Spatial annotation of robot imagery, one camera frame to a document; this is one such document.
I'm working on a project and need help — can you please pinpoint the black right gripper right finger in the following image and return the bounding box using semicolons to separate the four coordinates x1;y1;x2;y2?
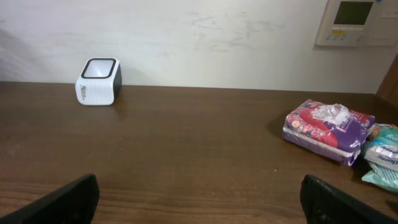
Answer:
300;174;397;224

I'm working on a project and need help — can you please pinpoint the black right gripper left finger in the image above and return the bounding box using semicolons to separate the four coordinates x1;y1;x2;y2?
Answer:
1;174;100;224

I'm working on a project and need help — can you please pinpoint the red purple floral pack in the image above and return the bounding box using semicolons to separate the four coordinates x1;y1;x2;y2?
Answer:
282;99;375;166

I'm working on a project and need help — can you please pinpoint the teal tissue packet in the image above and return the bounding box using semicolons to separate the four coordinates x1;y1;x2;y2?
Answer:
364;126;397;171

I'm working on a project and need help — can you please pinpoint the mint green wipes packet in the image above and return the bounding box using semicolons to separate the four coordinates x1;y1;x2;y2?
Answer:
361;162;397;193

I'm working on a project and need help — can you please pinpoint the white black barcode scanner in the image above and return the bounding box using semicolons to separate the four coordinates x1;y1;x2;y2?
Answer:
75;57;122;106

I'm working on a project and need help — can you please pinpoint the wall thermostat panel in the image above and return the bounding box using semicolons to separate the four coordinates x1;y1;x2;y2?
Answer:
316;0;397;47

